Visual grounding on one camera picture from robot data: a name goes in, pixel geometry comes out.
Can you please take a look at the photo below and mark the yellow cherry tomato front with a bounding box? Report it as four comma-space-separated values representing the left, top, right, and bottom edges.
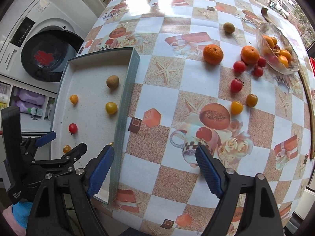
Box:
105, 102, 118, 115

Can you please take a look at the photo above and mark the near brown round fruit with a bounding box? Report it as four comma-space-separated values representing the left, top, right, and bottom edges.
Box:
223, 22, 235, 34

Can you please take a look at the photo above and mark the yellow-green cherry tomato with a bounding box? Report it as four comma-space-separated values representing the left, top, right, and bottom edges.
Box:
246, 94, 258, 108

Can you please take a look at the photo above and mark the yellow cherry tomato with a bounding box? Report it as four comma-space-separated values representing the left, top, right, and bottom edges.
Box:
231, 101, 244, 116
105, 102, 118, 115

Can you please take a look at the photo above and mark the stemmed red cherry tomato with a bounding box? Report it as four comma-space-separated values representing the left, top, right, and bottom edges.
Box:
230, 78, 244, 93

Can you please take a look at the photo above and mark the front large orange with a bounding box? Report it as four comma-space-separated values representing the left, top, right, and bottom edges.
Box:
203, 44, 224, 65

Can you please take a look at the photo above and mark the purple detergent bottle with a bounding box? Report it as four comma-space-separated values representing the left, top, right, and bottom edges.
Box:
11, 87, 45, 114

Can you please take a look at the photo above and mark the dark red cherry tomato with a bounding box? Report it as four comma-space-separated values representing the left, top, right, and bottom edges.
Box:
253, 65, 264, 77

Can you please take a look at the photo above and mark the glass fruit bowl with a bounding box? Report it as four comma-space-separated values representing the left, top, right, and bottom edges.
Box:
256, 22, 299, 75

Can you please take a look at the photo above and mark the white cardboard box tray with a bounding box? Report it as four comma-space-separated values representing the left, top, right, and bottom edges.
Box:
50, 47, 140, 204

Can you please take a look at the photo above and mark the large orange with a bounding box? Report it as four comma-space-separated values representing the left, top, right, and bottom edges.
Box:
203, 44, 224, 65
240, 45, 259, 65

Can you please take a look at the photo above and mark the large red tomato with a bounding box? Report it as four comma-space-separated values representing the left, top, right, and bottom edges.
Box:
68, 123, 78, 134

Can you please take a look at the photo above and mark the red plastic basin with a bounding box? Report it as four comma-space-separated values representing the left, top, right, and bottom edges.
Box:
310, 58, 315, 74

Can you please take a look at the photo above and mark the brown longan fruit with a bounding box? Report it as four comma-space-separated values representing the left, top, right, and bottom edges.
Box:
106, 75, 120, 89

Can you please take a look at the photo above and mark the checkered fruit-print tablecloth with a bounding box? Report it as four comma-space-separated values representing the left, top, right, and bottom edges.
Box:
80, 0, 314, 235

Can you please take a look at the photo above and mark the amber cherry tomato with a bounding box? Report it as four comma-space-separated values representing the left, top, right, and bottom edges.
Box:
63, 145, 71, 154

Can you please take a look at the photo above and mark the white washing machine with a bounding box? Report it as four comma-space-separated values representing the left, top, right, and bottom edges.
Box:
1, 0, 84, 87

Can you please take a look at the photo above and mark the rear large orange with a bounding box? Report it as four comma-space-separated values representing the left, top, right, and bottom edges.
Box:
240, 45, 259, 65

